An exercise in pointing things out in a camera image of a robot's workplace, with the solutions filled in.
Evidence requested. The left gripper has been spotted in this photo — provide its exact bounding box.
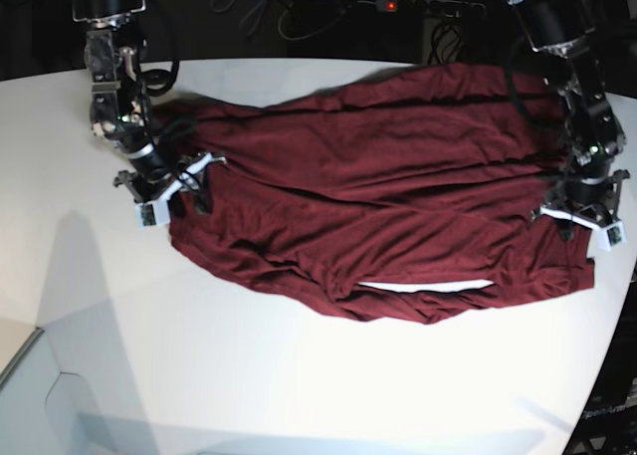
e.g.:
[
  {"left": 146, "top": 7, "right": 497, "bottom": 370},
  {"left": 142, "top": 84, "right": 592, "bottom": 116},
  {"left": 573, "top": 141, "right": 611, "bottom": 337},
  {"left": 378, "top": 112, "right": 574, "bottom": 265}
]
[{"left": 531, "top": 169, "right": 630, "bottom": 241}]

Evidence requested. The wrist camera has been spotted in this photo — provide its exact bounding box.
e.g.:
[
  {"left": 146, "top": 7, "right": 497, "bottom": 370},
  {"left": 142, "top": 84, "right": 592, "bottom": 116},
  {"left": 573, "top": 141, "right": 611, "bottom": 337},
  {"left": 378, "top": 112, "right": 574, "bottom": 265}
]
[
  {"left": 135, "top": 200, "right": 171, "bottom": 227},
  {"left": 594, "top": 220, "right": 626, "bottom": 252}
]

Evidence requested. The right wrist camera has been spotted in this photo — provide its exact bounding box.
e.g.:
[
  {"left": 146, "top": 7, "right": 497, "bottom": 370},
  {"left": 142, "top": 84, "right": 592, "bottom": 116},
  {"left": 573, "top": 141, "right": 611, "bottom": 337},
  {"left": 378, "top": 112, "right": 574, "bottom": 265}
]
[{"left": 135, "top": 200, "right": 171, "bottom": 227}]

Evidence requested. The dark red t-shirt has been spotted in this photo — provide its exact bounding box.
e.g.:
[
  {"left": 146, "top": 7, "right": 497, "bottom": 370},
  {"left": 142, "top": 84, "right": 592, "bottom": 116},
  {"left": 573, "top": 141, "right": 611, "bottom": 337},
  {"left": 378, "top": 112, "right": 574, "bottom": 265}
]
[{"left": 154, "top": 63, "right": 594, "bottom": 324}]

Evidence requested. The black power strip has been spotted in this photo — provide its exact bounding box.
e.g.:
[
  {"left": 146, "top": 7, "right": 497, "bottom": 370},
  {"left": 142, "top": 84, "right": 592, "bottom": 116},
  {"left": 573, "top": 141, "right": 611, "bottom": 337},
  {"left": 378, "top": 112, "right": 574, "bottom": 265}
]
[{"left": 374, "top": 0, "right": 487, "bottom": 19}]

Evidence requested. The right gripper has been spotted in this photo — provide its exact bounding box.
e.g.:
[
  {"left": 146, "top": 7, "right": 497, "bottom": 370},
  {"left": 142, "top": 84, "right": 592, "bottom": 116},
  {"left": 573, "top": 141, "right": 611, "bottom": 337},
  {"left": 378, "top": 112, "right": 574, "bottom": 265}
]
[{"left": 112, "top": 145, "right": 227, "bottom": 219}]

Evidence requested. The white cable loop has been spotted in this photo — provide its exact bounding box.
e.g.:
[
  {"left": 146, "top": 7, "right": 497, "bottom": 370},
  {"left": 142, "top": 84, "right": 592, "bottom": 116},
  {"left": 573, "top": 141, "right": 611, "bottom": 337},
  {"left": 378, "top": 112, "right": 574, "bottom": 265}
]
[{"left": 239, "top": 0, "right": 354, "bottom": 41}]

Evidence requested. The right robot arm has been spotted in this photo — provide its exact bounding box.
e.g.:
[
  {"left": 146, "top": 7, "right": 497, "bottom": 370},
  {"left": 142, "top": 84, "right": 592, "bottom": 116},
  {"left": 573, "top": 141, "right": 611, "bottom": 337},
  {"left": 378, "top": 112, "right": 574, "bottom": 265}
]
[{"left": 72, "top": 0, "right": 226, "bottom": 227}]

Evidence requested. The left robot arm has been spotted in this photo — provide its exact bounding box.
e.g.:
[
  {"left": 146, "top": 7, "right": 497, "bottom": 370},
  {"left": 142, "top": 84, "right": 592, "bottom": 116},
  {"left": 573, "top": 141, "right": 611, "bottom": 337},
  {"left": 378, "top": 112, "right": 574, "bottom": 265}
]
[{"left": 504, "top": 0, "right": 630, "bottom": 251}]

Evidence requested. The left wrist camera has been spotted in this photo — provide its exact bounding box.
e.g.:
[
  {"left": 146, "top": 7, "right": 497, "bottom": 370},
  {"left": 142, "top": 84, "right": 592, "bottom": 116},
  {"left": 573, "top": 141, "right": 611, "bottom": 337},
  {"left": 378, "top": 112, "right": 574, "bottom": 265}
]
[{"left": 594, "top": 220, "right": 626, "bottom": 252}]

